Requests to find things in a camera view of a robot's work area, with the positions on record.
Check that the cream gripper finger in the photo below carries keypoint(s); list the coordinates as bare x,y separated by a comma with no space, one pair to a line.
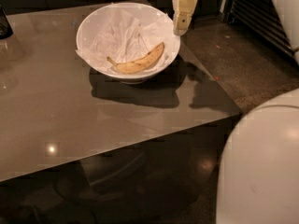
183,11

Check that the yellow spotted banana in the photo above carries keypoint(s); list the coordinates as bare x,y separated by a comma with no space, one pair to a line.
140,64

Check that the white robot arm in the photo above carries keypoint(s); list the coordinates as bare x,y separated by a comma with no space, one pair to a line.
258,180

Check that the white ceramic bowl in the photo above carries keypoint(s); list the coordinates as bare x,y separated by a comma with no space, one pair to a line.
93,19

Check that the white crumpled paper liner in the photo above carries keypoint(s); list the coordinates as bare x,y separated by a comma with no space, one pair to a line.
121,38

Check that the dark object at table edge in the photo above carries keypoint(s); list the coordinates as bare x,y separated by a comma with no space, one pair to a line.
5,28

